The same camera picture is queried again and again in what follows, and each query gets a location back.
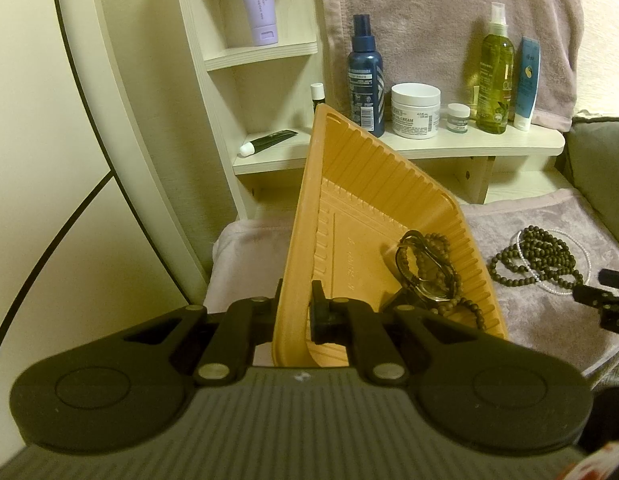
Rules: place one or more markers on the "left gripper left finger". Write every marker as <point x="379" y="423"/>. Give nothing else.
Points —
<point x="246" y="324"/>

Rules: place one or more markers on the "mauve towel on headboard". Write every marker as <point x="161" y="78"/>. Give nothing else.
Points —
<point x="439" y="42"/>

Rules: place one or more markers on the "small green label jar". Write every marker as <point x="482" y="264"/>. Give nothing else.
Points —
<point x="458" y="117"/>

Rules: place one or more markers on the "blue white cream tube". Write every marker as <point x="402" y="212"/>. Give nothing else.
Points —
<point x="530" y="64"/>

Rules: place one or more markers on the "white cream jar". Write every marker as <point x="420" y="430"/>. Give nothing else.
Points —
<point x="415" y="110"/>

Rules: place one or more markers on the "dark blue spray bottle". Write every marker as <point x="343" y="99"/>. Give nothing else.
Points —
<point x="366" y="78"/>

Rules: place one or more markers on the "mauve fleece mat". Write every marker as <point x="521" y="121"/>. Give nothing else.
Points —
<point x="249" y="258"/>

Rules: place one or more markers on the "grey velvet pillow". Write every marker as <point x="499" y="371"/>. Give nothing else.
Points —
<point x="590" y="162"/>

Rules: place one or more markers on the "black white-capped tube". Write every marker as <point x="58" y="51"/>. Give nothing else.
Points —
<point x="250" y="148"/>

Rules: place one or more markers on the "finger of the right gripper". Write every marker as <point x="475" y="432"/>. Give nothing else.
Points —
<point x="595" y="297"/>
<point x="609" y="278"/>

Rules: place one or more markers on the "green olive spray bottle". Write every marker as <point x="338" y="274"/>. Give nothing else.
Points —
<point x="495" y="74"/>

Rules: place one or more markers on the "orange plastic tray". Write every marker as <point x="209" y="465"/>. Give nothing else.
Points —
<point x="357" y="199"/>

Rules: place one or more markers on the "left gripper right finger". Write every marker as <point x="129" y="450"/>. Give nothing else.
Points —
<point x="360" y="330"/>

